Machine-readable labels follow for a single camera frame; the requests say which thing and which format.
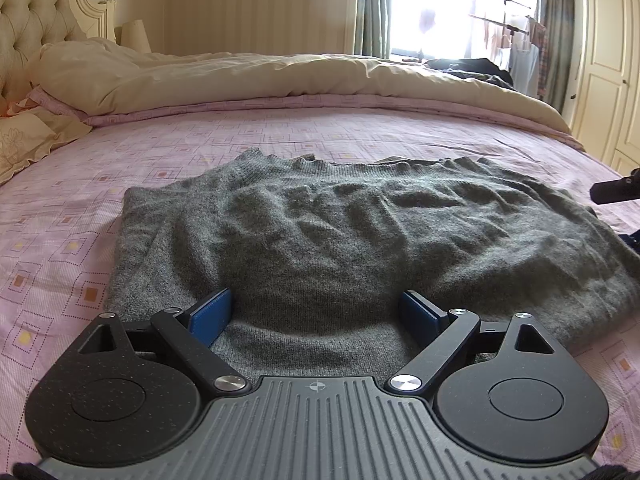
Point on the cream tufted headboard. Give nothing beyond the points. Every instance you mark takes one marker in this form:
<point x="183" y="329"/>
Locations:
<point x="35" y="10"/>

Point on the pink patterned bed sheet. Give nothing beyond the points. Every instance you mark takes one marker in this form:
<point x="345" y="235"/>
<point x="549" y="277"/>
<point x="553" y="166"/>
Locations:
<point x="350" y="130"/>

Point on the grey window curtain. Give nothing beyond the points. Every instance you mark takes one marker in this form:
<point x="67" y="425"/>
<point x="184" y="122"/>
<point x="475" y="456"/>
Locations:
<point x="372" y="10"/>
<point x="559" y="40"/>

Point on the clothes drying rack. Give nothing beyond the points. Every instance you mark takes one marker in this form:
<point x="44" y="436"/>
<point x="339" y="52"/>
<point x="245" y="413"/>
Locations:
<point x="520" y="45"/>

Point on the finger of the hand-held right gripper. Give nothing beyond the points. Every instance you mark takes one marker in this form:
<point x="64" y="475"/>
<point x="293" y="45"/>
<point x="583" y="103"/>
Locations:
<point x="632" y="242"/>
<point x="617" y="189"/>

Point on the cream duvet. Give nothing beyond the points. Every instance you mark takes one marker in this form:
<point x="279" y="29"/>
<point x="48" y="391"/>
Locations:
<point x="250" y="77"/>

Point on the grey knit sweater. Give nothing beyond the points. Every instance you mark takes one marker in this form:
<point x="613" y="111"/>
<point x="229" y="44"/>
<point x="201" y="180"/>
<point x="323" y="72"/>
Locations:
<point x="350" y="240"/>

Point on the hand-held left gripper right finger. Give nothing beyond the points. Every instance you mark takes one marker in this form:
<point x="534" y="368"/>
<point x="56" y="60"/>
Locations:
<point x="415" y="317"/>

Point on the dark clothes heap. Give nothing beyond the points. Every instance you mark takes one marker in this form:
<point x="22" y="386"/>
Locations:
<point x="472" y="70"/>

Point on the cream lampshade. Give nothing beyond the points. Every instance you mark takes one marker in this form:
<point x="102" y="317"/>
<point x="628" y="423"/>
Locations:
<point x="136" y="36"/>

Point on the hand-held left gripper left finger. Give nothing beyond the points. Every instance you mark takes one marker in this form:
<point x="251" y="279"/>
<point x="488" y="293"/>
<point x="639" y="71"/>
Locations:
<point x="212" y="317"/>

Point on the cream embroidered pillow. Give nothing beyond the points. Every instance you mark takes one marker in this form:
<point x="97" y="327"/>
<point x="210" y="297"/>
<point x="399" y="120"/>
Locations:
<point x="25" y="140"/>

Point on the cream wardrobe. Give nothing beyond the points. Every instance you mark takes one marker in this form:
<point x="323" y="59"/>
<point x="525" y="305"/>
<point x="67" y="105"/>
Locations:
<point x="607" y="60"/>

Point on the orange pink cloth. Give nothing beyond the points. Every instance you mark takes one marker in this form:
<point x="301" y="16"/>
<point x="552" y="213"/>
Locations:
<point x="15" y="106"/>

